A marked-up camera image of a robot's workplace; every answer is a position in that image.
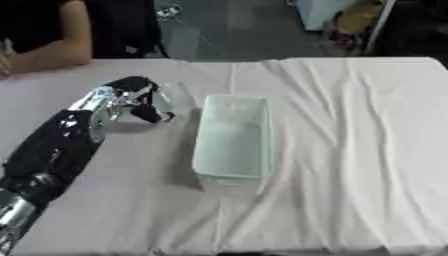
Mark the black chair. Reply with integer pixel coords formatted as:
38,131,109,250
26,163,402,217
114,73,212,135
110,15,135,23
85,0,170,60

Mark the white pole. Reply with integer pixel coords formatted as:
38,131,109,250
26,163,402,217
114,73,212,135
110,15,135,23
358,0,399,56

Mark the pale translucent plastic box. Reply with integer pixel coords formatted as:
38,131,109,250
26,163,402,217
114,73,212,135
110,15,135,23
190,93,275,196

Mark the person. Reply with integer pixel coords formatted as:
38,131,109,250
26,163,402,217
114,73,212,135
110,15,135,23
0,0,95,80

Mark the yellow and pink bag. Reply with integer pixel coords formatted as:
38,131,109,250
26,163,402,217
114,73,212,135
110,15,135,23
320,0,382,57

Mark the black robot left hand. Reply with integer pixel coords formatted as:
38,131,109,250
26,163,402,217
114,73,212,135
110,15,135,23
101,75,179,125

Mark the clear plastic bottle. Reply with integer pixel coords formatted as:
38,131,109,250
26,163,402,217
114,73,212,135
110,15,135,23
152,80,198,123

